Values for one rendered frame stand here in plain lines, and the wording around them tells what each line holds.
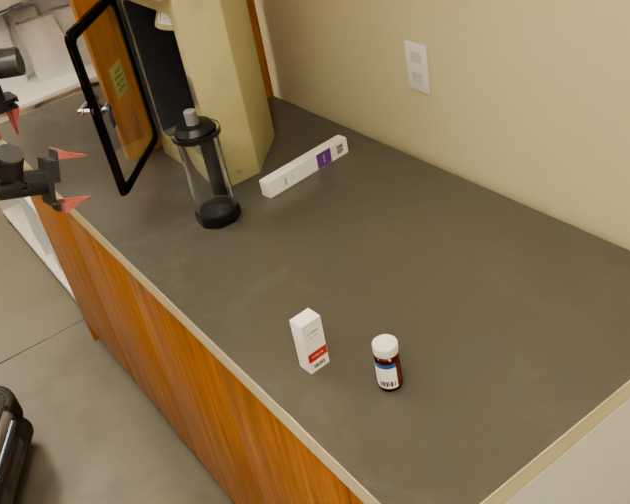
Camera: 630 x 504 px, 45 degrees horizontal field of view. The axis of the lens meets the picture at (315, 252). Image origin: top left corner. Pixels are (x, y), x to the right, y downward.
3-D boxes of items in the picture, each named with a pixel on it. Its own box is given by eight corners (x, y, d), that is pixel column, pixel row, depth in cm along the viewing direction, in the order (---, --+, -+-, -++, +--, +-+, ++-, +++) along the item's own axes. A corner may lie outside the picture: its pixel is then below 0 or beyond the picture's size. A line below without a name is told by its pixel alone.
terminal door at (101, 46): (159, 139, 203) (112, -11, 181) (124, 199, 179) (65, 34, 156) (156, 139, 204) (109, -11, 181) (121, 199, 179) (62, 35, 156)
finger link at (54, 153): (90, 146, 169) (48, 150, 164) (93, 178, 171) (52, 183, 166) (79, 143, 175) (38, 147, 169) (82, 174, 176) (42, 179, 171)
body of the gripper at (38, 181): (55, 159, 165) (20, 163, 161) (60, 205, 168) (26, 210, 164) (45, 156, 170) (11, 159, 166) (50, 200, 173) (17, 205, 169)
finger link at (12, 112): (30, 133, 195) (16, 99, 190) (3, 144, 192) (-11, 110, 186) (20, 126, 200) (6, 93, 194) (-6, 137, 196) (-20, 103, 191)
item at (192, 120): (207, 124, 168) (199, 97, 164) (225, 137, 161) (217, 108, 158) (169, 139, 165) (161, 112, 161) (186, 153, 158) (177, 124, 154)
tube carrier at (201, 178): (228, 195, 180) (206, 113, 168) (249, 212, 172) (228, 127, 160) (188, 213, 176) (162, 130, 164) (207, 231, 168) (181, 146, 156)
